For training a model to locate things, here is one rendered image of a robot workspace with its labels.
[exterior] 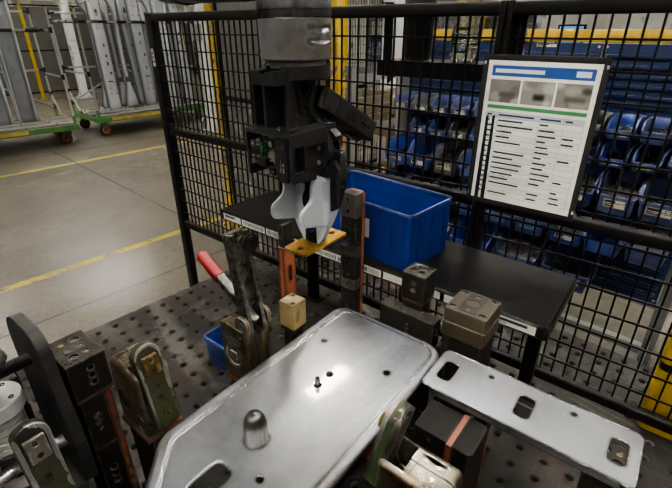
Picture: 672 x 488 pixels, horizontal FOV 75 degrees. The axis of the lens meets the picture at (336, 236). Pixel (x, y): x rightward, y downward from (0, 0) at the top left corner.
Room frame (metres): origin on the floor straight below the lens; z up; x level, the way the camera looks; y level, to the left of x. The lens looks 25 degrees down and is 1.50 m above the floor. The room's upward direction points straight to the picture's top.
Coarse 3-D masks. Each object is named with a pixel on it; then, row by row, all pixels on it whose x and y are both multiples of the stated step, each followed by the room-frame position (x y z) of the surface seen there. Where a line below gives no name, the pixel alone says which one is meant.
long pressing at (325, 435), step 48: (336, 336) 0.63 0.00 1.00; (384, 336) 0.63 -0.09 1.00; (240, 384) 0.51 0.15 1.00; (288, 384) 0.52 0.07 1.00; (336, 384) 0.52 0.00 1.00; (384, 384) 0.52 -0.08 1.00; (192, 432) 0.43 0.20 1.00; (240, 432) 0.43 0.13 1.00; (288, 432) 0.43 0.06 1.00; (336, 432) 0.43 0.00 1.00; (192, 480) 0.36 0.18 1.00; (240, 480) 0.36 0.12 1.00; (288, 480) 0.36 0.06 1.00; (336, 480) 0.36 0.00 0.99
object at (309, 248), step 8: (312, 232) 0.52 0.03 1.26; (336, 232) 0.54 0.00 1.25; (344, 232) 0.54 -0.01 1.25; (304, 240) 0.51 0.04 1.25; (312, 240) 0.51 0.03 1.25; (328, 240) 0.51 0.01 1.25; (336, 240) 0.51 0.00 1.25; (288, 248) 0.49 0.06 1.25; (296, 248) 0.49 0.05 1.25; (304, 248) 0.49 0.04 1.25; (312, 248) 0.49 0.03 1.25; (320, 248) 0.49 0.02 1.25; (304, 256) 0.47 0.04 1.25
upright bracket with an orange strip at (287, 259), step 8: (280, 224) 0.68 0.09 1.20; (288, 224) 0.69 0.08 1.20; (280, 232) 0.68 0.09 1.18; (288, 232) 0.69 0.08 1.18; (280, 240) 0.68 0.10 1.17; (288, 240) 0.69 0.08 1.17; (280, 248) 0.68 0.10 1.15; (280, 256) 0.68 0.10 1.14; (288, 256) 0.68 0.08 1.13; (280, 264) 0.68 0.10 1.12; (288, 264) 0.68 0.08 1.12; (280, 272) 0.68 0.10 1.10; (288, 272) 0.68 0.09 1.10; (280, 280) 0.68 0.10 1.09; (288, 280) 0.68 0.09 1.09; (288, 288) 0.68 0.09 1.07; (296, 288) 0.70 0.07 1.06
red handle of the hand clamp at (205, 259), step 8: (200, 256) 0.67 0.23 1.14; (208, 256) 0.67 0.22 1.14; (208, 264) 0.66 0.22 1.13; (216, 264) 0.66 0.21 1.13; (208, 272) 0.65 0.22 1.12; (216, 272) 0.65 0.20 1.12; (216, 280) 0.64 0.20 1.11; (224, 280) 0.64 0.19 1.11; (224, 288) 0.63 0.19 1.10; (232, 288) 0.63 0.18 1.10; (232, 296) 0.62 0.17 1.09; (256, 320) 0.60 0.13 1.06
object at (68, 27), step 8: (64, 0) 10.85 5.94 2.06; (64, 8) 10.83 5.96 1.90; (64, 16) 10.80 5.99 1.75; (64, 24) 10.81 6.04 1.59; (72, 24) 10.89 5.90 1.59; (72, 32) 10.86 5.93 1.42; (72, 40) 10.83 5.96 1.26; (72, 48) 10.80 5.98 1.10; (72, 56) 10.80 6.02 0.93; (80, 64) 10.87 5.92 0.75; (80, 80) 10.81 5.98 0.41; (80, 88) 10.80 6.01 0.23; (88, 96) 10.88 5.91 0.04
